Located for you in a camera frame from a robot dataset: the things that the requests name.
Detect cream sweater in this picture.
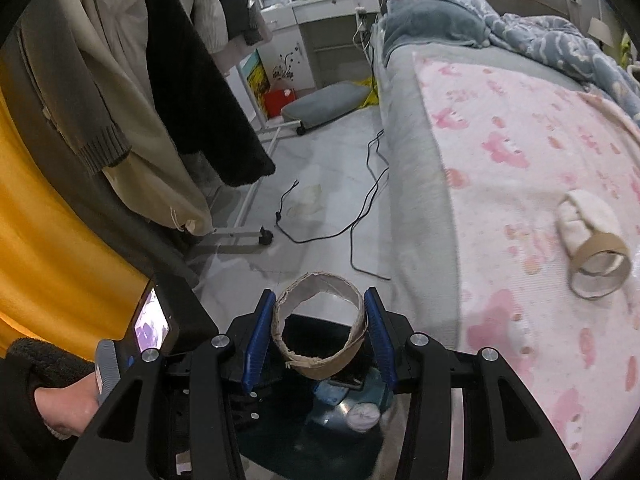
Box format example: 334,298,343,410
172,0,231,56

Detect white cloth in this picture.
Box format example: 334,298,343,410
557,188,624,273

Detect grey cushion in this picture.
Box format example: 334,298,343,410
279,83,369,137

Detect black cable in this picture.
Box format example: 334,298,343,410
274,129,392,281

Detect hanging clothes on rack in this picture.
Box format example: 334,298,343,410
0,30,203,293

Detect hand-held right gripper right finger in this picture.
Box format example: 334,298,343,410
362,287,582,480

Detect narrow cardboard tape ring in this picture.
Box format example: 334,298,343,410
569,232,632,300

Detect beige coat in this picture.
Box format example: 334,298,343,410
100,75,215,237

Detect white vanity desk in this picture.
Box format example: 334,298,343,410
244,0,384,92

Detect wide cardboard tape roll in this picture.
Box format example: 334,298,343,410
270,272,369,382

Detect blue cloud pattern duvet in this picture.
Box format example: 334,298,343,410
401,0,640,122

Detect grey pillow on bed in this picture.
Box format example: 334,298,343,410
382,0,494,59

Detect yellow landscape painting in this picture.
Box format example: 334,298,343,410
239,49,269,112

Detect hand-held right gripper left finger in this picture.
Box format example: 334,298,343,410
57,287,277,480

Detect dark trash bin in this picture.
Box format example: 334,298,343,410
219,310,417,480

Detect white shirt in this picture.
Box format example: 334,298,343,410
75,0,173,126

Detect black coat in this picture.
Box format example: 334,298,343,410
142,0,277,188

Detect pink printed blanket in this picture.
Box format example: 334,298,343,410
412,52,640,480

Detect dark grey knit top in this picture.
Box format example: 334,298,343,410
212,0,273,47

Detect red box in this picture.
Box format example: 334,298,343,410
263,88,299,122

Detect yellow curtain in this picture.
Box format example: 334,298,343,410
0,85,153,363

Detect person's left hand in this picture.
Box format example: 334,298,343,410
33,372,102,440

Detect grey brown knit-cuff jacket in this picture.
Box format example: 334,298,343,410
12,7,133,177

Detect person's left forearm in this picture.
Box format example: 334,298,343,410
0,337,97,480

